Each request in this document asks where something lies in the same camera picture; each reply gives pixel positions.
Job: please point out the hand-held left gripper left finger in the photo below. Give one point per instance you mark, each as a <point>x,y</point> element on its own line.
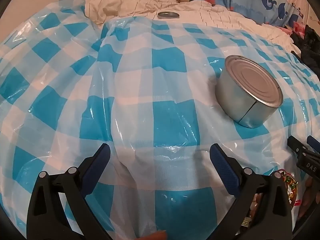
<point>100,160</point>

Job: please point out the silver tin can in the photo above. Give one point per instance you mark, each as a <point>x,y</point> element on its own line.
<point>250,90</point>

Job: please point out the blue white checkered plastic cloth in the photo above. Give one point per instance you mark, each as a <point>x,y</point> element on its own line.
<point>162,55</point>

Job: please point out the person's right hand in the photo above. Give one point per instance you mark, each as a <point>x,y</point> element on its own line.
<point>308,202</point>

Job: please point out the pink cloth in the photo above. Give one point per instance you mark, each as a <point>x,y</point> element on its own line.
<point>293,28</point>

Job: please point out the white grid-line quilt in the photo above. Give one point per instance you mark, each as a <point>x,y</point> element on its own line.
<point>225,17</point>

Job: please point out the orange object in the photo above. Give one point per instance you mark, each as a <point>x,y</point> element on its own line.
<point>156,235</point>

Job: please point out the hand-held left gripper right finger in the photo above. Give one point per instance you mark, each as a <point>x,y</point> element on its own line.
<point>222,166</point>

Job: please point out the round silver can lid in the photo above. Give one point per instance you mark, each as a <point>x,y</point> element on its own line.
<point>168,15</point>

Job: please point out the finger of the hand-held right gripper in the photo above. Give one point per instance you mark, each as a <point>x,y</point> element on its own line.
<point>297,148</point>
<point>314,143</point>

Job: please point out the black cloth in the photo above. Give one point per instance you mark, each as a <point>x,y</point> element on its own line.
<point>308,45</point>

